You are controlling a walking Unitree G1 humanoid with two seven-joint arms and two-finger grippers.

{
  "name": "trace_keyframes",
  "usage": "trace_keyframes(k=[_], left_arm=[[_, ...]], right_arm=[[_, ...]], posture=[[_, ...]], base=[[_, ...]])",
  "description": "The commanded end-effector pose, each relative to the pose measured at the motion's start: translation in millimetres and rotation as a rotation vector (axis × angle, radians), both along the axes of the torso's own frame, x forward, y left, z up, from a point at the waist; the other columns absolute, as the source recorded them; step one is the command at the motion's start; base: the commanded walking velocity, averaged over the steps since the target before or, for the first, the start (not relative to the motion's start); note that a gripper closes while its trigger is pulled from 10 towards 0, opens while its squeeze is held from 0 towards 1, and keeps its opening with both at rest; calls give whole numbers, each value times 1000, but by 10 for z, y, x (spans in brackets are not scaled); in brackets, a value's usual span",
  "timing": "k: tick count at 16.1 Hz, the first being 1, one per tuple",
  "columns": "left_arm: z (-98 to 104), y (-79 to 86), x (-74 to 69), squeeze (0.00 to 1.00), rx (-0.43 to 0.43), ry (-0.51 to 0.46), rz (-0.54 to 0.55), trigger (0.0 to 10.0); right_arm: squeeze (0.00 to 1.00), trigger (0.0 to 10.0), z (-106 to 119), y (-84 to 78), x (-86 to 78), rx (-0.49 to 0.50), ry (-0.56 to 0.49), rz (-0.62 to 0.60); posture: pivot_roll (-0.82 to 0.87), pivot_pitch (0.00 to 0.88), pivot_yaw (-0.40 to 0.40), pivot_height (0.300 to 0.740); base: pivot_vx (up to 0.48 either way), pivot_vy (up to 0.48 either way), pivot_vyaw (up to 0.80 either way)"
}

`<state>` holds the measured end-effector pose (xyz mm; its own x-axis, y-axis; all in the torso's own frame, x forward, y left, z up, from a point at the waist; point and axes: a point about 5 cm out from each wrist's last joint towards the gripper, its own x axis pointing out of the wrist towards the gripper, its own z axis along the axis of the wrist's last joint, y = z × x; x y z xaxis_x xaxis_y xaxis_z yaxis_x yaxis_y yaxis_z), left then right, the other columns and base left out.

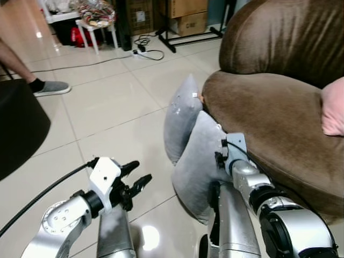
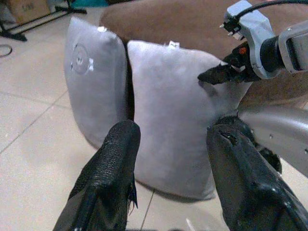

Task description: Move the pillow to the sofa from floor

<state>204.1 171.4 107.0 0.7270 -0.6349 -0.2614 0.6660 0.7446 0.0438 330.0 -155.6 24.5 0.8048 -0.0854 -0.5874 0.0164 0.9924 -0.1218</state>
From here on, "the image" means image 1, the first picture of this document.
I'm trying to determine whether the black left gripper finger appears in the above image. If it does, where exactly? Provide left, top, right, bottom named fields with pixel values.
left=128, top=174, right=153, bottom=198
left=119, top=160, right=141, bottom=178

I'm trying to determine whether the large grey pillow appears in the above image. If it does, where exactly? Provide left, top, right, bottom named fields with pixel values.
left=171, top=110, right=233, bottom=225

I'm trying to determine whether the small grey pillow with tag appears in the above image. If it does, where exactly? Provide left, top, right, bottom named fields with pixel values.
left=163, top=74, right=204, bottom=165

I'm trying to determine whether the brown velvet sofa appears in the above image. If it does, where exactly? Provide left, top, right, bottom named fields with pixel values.
left=201, top=0, right=344, bottom=220

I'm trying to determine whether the pink pillow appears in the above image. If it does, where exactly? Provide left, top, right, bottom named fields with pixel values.
left=321, top=77, right=344, bottom=137

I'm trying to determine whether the silver left robot leg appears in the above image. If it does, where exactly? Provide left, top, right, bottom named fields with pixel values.
left=96, top=206, right=137, bottom=258

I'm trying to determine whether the silver robot leg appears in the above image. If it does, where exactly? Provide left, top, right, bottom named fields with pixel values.
left=198, top=182, right=263, bottom=258
left=96, top=206, right=137, bottom=258

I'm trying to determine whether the silver right robot leg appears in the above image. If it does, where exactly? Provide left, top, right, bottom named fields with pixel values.
left=198, top=182, right=263, bottom=258

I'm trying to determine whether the grey slip-on shoe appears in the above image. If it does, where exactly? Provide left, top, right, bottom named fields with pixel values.
left=33, top=80, right=72, bottom=98

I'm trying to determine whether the black round seat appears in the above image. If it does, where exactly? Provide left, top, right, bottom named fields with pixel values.
left=0, top=78, right=52, bottom=182

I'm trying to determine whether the black sock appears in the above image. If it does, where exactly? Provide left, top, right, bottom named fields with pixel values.
left=28, top=77, right=47, bottom=94

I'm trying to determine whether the black metal stand base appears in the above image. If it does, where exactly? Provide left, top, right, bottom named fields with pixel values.
left=155, top=24, right=224, bottom=54

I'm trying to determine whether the printed cardboard box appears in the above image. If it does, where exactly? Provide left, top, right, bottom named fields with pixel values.
left=170, top=13, right=209, bottom=38

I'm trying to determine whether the red bag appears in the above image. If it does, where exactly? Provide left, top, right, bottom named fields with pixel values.
left=69, top=26, right=96, bottom=48

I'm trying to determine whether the white plastic stool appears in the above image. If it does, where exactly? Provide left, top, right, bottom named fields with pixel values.
left=75, top=18, right=119, bottom=55

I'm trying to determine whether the dark box with white label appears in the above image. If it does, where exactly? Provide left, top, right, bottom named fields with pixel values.
left=126, top=0, right=157, bottom=37

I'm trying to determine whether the plain cardboard box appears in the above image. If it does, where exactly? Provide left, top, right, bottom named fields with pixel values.
left=166, top=0, right=209, bottom=18

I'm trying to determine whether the patterned plastic bag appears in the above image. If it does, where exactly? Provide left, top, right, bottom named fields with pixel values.
left=77, top=0, right=117, bottom=28

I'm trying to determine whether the person's bare leg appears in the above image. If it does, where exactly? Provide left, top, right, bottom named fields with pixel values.
left=0, top=39, right=39, bottom=85

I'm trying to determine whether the white shelf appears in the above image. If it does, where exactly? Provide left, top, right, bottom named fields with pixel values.
left=39, top=0, right=82, bottom=25

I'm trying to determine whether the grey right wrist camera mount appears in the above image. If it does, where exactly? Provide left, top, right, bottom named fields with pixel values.
left=223, top=133, right=250, bottom=176

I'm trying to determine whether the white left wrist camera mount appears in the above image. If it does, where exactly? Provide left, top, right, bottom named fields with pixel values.
left=88, top=157, right=122, bottom=209

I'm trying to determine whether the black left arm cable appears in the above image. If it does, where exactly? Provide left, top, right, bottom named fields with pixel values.
left=0, top=157, right=101, bottom=239

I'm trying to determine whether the long grey floor cable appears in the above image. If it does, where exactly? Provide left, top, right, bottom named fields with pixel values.
left=26, top=53, right=135, bottom=74

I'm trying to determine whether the black coiled floor cable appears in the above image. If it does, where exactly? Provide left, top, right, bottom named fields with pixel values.
left=133, top=33, right=166, bottom=61

